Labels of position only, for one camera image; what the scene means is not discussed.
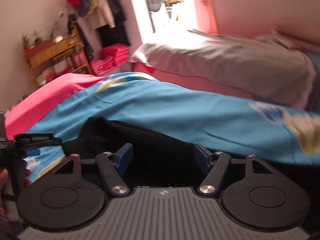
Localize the person's left hand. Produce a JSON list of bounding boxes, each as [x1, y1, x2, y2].
[[0, 168, 32, 205]]

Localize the blue floral bed sheet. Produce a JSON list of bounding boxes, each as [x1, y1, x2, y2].
[[28, 72, 319, 166]]

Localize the grey beige quilt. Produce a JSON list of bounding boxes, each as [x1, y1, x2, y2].
[[131, 29, 316, 109]]

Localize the wooden shelf rack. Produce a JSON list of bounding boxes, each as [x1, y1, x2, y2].
[[24, 25, 92, 88]]

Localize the red folded clothes pile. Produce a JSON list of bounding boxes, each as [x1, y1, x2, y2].
[[90, 43, 129, 76]]

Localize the pink blanket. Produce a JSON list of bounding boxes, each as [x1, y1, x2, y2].
[[5, 73, 103, 139]]

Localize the hanging clothes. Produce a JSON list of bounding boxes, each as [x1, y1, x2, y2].
[[67, 0, 131, 48]]

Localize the black pants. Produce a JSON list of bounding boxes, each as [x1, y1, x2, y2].
[[61, 115, 319, 199]]

